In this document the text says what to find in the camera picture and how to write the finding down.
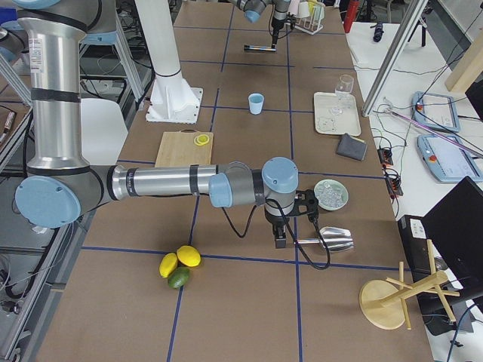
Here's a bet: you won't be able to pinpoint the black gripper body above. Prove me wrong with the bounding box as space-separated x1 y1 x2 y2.
264 208 291 228
272 17 284 30

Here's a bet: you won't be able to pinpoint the steel stirring rod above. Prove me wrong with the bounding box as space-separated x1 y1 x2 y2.
244 44 276 53

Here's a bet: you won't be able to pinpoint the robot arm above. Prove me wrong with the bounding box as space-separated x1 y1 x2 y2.
15 1 298 244
229 0 292 53

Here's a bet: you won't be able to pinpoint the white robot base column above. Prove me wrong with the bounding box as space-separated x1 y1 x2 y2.
135 0 203 124

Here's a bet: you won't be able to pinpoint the blue cup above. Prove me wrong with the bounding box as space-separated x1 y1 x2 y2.
248 93 265 115

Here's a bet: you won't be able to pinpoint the lemon slice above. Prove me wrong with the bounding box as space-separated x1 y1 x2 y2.
193 133 211 146

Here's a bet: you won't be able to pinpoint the metal ice scoop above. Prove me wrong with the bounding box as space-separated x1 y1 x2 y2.
294 226 355 253

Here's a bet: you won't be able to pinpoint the green bowl of ice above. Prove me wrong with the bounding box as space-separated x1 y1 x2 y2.
314 179 349 211

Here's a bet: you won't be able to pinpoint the red cylinder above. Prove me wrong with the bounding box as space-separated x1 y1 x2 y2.
343 0 359 34

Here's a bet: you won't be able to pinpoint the clear glass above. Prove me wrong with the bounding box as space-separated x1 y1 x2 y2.
330 74 354 115

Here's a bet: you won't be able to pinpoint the cream bear tray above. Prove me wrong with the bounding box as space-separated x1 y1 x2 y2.
313 92 361 137

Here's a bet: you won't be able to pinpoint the dark grey cloth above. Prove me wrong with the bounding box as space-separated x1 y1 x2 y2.
336 133 368 161

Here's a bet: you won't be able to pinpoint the green lime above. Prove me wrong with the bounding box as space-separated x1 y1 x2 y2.
168 267 190 289

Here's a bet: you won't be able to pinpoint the whole yellow lemons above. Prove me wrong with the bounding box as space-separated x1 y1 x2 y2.
158 253 178 278

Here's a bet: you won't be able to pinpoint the wooden cutting board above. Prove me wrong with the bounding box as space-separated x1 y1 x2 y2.
155 130 214 167

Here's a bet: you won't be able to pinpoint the wooden stand with base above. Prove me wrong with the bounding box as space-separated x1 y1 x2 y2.
358 239 460 330

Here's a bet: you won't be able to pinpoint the black box with label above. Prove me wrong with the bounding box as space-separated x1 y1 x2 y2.
398 215 431 281

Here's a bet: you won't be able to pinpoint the black monitor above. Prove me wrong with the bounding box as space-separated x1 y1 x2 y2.
422 176 482 287

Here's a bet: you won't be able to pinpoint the near teach pendant tablet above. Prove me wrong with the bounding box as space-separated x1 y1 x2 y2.
417 135 482 183

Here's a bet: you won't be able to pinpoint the teach pendant tablet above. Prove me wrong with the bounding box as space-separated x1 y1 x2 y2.
411 91 460 132
417 135 482 183

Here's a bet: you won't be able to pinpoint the far teach pendant tablet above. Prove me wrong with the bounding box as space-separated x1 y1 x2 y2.
411 91 460 132

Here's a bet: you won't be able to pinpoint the white wire cup rack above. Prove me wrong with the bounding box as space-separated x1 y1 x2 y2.
288 0 325 35

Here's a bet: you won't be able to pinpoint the aluminium frame post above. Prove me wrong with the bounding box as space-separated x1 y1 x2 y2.
361 0 428 117

